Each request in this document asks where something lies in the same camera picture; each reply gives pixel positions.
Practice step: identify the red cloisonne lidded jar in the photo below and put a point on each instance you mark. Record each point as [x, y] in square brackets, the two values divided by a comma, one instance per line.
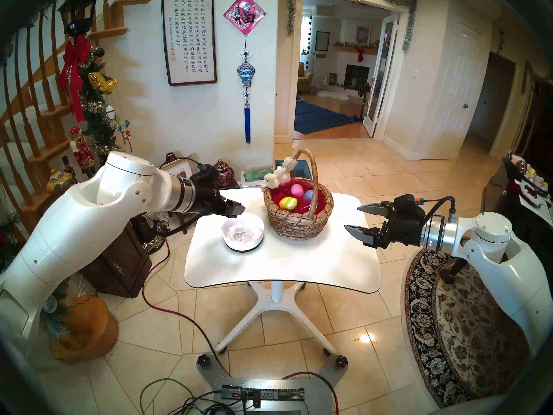
[224, 174]

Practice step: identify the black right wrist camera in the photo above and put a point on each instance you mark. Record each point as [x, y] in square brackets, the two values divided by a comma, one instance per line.
[406, 202]

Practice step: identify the yellow easter egg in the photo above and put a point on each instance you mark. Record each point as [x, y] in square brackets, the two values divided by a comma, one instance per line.
[284, 203]

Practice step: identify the black framed wall picture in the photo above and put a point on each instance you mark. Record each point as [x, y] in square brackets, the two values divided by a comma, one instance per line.
[322, 41]

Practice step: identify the oriental patterned rug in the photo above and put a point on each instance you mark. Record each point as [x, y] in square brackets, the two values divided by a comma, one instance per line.
[466, 353]

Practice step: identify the dark wooden side table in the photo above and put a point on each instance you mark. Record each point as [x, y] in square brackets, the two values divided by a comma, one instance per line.
[121, 263]

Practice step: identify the yellow porcelain urn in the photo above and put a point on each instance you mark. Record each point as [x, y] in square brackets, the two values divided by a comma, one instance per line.
[58, 183]

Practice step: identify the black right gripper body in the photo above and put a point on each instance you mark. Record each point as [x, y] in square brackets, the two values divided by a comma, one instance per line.
[402, 230]

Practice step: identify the white round bowl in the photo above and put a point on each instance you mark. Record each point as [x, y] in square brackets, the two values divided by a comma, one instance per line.
[244, 241]

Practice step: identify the black lantern lamp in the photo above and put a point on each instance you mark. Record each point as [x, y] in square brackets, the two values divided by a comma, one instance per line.
[80, 12]

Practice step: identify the red diamond fu decoration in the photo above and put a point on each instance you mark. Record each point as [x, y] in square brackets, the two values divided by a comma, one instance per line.
[244, 14]

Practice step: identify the black knob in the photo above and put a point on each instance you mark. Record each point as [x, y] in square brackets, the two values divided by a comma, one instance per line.
[341, 361]
[203, 360]

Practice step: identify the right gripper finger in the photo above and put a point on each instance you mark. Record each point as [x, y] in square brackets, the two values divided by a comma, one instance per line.
[375, 209]
[357, 233]

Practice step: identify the blue floor rug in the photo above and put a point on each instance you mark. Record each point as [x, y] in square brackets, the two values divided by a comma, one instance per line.
[317, 118]

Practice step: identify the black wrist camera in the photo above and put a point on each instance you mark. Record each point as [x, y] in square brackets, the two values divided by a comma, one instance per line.
[406, 202]
[206, 173]

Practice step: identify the grey metal robot base plate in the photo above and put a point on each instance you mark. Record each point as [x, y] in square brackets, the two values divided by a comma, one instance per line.
[319, 392]

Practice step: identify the green jade ornament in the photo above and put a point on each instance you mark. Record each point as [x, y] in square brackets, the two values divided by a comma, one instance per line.
[258, 174]

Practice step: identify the colourful egg centrepiece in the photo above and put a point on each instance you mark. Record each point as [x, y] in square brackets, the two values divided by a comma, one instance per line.
[531, 176]

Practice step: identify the dark wooden jar stand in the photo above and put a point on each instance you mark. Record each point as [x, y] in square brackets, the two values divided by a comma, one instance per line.
[231, 186]

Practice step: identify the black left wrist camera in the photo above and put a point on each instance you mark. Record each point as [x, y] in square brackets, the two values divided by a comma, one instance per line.
[206, 173]

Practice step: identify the blue vase tassel hanging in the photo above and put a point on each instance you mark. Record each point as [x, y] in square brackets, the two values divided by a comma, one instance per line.
[246, 75]

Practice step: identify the white panel door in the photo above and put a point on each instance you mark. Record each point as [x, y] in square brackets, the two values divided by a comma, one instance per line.
[456, 94]

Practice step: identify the small black nutcracker figure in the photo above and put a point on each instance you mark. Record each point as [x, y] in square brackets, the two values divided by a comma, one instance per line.
[69, 170]

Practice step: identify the red ribbon bow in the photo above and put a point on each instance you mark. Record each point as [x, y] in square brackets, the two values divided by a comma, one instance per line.
[75, 55]

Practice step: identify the red christmas stocking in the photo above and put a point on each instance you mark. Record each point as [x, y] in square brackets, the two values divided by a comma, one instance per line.
[360, 55]

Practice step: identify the green glitter easter egg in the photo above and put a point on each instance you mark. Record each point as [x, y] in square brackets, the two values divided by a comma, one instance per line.
[293, 203]

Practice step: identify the small dark vase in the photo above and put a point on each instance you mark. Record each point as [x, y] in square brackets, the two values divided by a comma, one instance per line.
[170, 157]

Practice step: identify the red nutcracker figure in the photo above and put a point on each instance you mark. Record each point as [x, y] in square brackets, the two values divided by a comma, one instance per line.
[82, 152]

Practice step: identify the white plush bunny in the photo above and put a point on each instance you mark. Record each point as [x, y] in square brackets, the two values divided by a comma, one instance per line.
[271, 181]
[283, 170]

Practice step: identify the gold ingot ornament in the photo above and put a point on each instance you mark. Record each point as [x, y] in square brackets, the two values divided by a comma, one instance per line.
[101, 82]

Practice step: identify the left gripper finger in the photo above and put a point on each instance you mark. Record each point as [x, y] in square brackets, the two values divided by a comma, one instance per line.
[233, 203]
[236, 212]

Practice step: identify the green tinsel christmas garland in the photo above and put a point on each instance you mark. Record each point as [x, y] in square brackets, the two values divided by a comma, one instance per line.
[101, 129]

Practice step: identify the red shredded paper filling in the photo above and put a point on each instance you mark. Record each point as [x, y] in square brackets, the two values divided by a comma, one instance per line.
[322, 202]

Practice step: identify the tan armchair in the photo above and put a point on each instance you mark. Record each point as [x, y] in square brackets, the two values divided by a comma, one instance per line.
[304, 79]

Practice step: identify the pink easter egg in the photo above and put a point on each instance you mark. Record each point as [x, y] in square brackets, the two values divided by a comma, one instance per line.
[297, 189]

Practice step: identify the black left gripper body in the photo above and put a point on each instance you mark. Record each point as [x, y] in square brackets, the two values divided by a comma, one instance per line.
[211, 198]

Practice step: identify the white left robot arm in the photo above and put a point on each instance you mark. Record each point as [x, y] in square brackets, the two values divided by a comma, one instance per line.
[82, 228]

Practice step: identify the white glass french door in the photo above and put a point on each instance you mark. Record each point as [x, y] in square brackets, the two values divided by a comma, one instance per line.
[380, 72]

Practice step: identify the black fireplace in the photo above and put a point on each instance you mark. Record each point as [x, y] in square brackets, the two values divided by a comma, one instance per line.
[356, 76]

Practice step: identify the silver tinsel doorway garland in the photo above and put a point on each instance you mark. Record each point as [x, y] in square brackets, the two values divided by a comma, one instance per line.
[409, 25]

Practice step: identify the brown wicker basket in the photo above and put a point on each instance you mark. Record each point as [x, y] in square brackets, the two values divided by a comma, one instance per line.
[298, 228]

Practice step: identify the framed chinese calligraphy scroll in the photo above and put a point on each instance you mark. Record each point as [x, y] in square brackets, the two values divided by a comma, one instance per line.
[188, 33]

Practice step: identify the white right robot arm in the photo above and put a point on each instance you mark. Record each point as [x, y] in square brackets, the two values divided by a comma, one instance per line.
[518, 288]

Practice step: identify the black power strip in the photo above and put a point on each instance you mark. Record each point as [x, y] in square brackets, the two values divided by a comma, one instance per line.
[268, 393]

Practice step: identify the wooden staircase banister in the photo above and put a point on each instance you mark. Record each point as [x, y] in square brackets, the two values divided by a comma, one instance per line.
[43, 152]

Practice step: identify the framed red shoe picture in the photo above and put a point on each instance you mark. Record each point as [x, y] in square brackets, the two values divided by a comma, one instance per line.
[183, 167]

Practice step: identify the purple easter egg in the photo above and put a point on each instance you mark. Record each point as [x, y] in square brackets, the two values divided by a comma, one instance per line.
[308, 196]

